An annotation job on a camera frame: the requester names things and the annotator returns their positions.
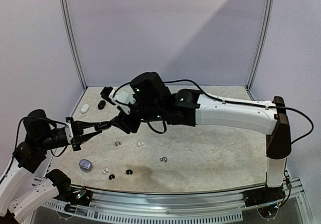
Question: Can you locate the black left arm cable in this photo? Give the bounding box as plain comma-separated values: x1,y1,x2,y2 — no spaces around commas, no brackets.
15,116,70,158

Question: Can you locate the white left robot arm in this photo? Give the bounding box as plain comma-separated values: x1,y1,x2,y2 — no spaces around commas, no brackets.
1,109,102,223

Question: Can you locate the silver blue charging case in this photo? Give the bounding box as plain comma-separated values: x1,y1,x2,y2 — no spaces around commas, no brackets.
79,159,93,172

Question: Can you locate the silver earbud right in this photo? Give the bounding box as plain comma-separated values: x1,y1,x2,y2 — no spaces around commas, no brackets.
160,157,168,163

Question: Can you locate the black ring earbud right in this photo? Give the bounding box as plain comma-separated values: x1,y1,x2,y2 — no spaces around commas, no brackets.
126,169,133,175

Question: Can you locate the white perforated cable tray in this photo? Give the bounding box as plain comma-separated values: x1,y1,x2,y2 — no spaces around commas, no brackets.
41,200,243,223

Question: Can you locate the aluminium left corner post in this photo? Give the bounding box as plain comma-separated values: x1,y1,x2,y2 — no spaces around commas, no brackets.
60,0,88,91

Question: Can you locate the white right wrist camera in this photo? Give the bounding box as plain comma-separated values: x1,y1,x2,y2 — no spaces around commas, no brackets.
100,86,136,115

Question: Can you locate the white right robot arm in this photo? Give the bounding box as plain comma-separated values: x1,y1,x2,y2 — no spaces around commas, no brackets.
101,72,291,202

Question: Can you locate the glossy black earbud charging case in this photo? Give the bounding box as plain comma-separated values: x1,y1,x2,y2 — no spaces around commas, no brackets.
94,121,112,131

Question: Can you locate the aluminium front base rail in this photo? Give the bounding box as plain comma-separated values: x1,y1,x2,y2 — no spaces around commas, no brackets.
32,176,309,221

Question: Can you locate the small black case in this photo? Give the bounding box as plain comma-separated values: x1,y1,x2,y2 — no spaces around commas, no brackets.
97,100,106,110

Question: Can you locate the aluminium right corner post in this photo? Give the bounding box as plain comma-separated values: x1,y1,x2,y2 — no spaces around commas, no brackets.
245,0,274,92

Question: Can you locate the white earbud lower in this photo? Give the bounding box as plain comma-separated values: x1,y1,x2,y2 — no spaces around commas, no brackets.
102,168,109,175

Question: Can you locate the white oval charging case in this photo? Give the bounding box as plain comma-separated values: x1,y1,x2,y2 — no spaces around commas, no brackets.
80,104,90,114

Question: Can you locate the aluminium corner post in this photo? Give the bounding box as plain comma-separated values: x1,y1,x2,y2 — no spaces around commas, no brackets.
60,0,88,91
245,0,274,92

